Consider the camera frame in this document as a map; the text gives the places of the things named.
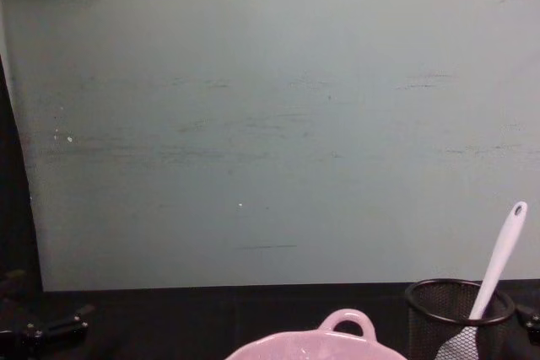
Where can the black table cloth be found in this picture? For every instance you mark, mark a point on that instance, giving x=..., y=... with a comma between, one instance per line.
x=177, y=322

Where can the white silicone spatula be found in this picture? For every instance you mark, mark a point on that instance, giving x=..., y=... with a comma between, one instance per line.
x=500, y=250

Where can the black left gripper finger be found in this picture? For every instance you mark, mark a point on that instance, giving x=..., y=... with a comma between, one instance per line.
x=55, y=326
x=10, y=292

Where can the black hanging drape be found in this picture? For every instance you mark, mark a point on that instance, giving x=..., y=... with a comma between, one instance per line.
x=12, y=191

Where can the black mesh utensil cup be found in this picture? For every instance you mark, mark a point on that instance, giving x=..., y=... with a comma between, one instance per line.
x=426, y=326

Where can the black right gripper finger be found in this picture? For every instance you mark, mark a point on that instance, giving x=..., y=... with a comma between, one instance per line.
x=530, y=318

